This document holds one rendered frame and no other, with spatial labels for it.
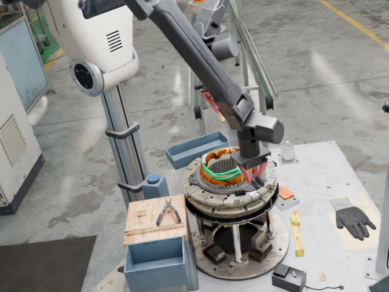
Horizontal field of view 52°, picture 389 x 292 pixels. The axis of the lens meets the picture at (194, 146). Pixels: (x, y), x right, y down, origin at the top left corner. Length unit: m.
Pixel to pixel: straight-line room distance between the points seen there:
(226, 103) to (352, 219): 0.81
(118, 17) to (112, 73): 0.19
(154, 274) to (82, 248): 1.80
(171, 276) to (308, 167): 0.98
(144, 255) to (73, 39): 0.72
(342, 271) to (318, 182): 0.49
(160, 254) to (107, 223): 1.83
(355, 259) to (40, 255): 2.14
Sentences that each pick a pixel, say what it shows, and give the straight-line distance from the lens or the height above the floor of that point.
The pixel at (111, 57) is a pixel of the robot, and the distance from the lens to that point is 1.43.
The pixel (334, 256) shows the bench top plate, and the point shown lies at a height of 0.78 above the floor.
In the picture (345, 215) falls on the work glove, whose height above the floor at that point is 0.80.
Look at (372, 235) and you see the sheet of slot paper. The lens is 1.60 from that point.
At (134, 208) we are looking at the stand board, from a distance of 1.33.
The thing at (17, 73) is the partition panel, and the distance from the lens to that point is 5.11.
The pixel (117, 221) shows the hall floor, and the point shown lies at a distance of 3.03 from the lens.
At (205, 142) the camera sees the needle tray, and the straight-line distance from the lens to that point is 1.67.
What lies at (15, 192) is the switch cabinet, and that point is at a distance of 3.56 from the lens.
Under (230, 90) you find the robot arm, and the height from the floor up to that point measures 1.48.
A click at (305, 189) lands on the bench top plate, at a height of 0.78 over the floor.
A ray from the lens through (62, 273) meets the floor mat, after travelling 2.81.
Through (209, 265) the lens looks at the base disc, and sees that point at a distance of 1.46.
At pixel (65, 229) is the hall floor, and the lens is 3.15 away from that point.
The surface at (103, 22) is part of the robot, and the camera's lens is 1.40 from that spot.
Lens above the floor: 1.87
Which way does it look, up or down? 30 degrees down
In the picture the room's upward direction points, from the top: 10 degrees counter-clockwise
